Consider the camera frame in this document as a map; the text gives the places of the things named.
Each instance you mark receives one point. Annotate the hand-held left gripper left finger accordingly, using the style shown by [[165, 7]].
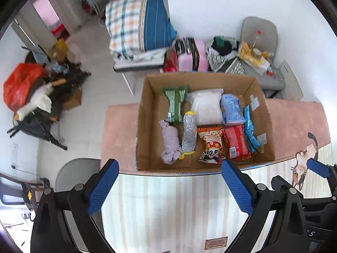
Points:
[[104, 187]]

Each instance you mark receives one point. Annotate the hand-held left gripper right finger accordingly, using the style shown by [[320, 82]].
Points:
[[237, 189]]

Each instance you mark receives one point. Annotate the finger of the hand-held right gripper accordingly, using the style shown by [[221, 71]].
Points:
[[318, 167], [280, 183]]

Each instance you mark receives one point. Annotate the red snack packet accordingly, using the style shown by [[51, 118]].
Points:
[[235, 142]]

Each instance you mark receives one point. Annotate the panda print snack packet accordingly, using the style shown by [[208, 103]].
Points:
[[212, 145]]

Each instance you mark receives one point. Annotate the slim blue white packet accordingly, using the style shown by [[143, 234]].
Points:
[[250, 129]]

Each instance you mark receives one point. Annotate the silver mesh scrubber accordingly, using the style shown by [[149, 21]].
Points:
[[190, 134]]

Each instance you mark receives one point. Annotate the purple knotted cloth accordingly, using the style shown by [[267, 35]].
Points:
[[171, 143]]

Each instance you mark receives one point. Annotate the light blue tissue packet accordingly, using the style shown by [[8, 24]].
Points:
[[231, 109]]

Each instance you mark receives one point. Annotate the white powder bag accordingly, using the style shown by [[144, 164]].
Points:
[[206, 105]]

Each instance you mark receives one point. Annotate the green packet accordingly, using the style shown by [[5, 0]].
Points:
[[175, 102]]

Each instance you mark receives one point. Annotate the grey round stool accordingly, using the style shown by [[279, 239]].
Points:
[[76, 171]]

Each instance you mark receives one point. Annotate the brown mat label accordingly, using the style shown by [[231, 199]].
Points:
[[216, 243]]

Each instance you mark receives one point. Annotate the pile of black stands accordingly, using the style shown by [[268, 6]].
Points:
[[39, 126]]

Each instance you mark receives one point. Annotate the white flat panel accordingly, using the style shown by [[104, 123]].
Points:
[[289, 81]]

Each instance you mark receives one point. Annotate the small brown cardboard box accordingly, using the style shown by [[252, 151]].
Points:
[[73, 98]]

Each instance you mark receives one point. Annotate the white goose plush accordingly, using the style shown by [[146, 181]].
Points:
[[42, 100]]

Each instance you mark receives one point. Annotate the white folding table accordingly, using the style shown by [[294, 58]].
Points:
[[137, 63]]

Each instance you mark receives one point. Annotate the orange plastic bag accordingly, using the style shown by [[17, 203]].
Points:
[[21, 84]]

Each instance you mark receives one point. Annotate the black white patterned cloth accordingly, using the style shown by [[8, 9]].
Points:
[[218, 58]]

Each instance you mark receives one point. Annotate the clear bottle red cap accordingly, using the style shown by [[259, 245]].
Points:
[[256, 48]]

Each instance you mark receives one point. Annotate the yellow snack bag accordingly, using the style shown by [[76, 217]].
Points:
[[246, 50]]

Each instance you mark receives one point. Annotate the red plastic bag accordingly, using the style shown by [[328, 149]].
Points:
[[169, 66]]

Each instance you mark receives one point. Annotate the pink black bag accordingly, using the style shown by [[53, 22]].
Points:
[[192, 58]]

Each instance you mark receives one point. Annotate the grey padded chair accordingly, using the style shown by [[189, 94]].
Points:
[[259, 26]]

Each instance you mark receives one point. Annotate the plaid folded bedding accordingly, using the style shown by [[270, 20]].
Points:
[[131, 21]]

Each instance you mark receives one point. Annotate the black metal frame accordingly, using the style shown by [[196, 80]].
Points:
[[29, 195]]

